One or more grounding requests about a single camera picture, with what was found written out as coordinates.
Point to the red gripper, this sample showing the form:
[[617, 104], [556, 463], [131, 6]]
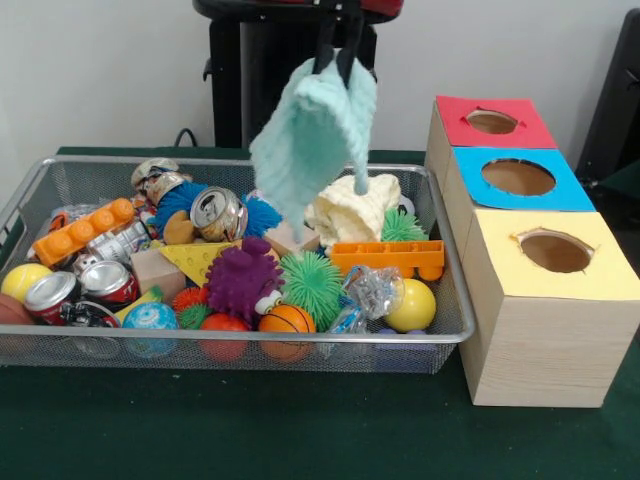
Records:
[[380, 3]]

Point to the mint green cloth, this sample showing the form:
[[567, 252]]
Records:
[[310, 130]]

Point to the wooden box three holes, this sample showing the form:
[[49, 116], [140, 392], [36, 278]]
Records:
[[550, 350]]

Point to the silver mesh bin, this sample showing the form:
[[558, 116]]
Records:
[[75, 352]]

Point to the cream knitted cloth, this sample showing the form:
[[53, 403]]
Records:
[[350, 220]]

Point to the silver printed drink can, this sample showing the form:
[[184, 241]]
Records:
[[215, 212]]

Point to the orange wheeled toy brick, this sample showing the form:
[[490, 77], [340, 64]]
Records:
[[385, 255]]

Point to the green spiky rubber ball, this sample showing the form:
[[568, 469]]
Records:
[[310, 285]]

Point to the purple spiky monster toy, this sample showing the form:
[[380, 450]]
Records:
[[240, 280]]

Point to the plain yellow ball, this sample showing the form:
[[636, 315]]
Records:
[[412, 305]]

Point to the orange toy basketball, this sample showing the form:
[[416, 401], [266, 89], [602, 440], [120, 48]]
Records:
[[287, 320]]

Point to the dark green table cloth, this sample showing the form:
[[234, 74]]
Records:
[[625, 180], [200, 425]]

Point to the orange studded toy brick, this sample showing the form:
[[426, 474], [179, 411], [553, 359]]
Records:
[[80, 232]]

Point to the red soda can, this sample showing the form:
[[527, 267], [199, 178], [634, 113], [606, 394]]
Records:
[[50, 300]]

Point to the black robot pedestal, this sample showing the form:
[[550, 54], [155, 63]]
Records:
[[227, 110]]

